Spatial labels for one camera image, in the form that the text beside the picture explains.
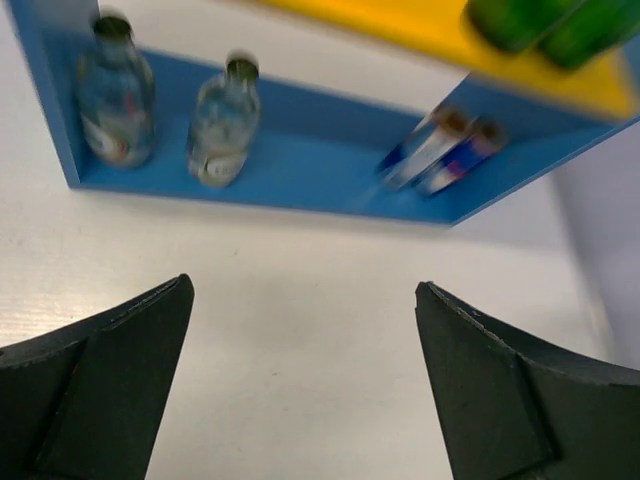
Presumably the clear Chang glass bottle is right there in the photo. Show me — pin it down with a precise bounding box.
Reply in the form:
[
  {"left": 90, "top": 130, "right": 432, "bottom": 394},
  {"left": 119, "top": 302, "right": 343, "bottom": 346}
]
[
  {"left": 186, "top": 51, "right": 261, "bottom": 188},
  {"left": 75, "top": 13, "right": 155, "bottom": 169}
]

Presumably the green glass bottle red label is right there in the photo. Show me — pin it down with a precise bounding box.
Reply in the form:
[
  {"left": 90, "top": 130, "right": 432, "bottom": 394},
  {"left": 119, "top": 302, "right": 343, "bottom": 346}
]
[{"left": 465, "top": 0, "right": 583, "bottom": 54}]

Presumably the silver blue energy drink can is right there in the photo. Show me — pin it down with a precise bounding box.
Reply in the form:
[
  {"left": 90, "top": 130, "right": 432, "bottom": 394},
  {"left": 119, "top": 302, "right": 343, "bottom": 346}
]
[{"left": 378, "top": 105, "right": 471, "bottom": 190}]

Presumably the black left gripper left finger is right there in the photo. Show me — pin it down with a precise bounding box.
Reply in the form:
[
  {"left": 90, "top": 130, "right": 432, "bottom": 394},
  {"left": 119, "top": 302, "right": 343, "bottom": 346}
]
[{"left": 1, "top": 274, "right": 195, "bottom": 479}]

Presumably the blue and yellow shelf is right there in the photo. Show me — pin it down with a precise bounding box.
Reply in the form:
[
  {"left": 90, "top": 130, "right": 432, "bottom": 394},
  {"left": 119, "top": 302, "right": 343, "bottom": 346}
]
[{"left": 8, "top": 1, "right": 620, "bottom": 225}]

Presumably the blue silver Red Bull can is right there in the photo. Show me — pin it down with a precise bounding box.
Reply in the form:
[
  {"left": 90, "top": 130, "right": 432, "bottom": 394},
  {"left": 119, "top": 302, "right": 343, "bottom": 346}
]
[{"left": 413, "top": 117, "right": 509, "bottom": 196}]

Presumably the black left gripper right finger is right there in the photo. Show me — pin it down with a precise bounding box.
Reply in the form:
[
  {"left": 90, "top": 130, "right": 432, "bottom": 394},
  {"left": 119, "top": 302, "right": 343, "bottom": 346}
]
[{"left": 415, "top": 282, "right": 639, "bottom": 479}]

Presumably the green Perrier glass bottle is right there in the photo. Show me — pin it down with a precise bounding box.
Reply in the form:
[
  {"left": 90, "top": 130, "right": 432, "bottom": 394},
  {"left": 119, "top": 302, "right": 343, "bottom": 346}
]
[{"left": 538, "top": 0, "right": 639, "bottom": 70}]

